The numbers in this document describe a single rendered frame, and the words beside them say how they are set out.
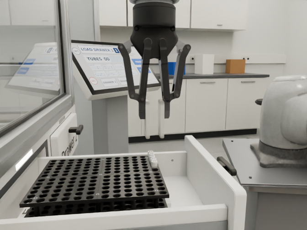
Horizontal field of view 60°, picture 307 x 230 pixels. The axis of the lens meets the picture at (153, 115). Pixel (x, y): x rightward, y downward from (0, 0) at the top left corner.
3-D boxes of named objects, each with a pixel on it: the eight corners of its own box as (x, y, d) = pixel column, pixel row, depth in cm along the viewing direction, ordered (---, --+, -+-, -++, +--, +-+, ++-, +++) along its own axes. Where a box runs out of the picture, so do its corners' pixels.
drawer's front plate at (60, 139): (78, 143, 94) (76, 112, 91) (60, 179, 65) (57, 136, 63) (73, 143, 93) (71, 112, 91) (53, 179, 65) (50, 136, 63)
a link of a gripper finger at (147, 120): (150, 101, 48) (145, 101, 48) (150, 138, 49) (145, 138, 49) (148, 99, 51) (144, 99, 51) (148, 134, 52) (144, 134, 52)
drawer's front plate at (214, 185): (190, 176, 67) (191, 134, 65) (241, 261, 39) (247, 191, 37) (183, 176, 67) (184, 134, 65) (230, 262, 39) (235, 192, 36)
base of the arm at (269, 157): (297, 143, 101) (298, 129, 100) (324, 169, 80) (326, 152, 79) (247, 142, 104) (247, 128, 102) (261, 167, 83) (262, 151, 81)
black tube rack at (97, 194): (154, 182, 60) (154, 154, 59) (168, 231, 43) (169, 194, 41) (52, 188, 57) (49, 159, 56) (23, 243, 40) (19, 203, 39)
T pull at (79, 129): (83, 128, 82) (83, 124, 82) (80, 135, 75) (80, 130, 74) (71, 128, 82) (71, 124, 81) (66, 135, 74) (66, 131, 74)
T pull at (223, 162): (221, 161, 55) (221, 155, 55) (237, 176, 48) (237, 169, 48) (204, 162, 55) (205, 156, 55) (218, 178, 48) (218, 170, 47)
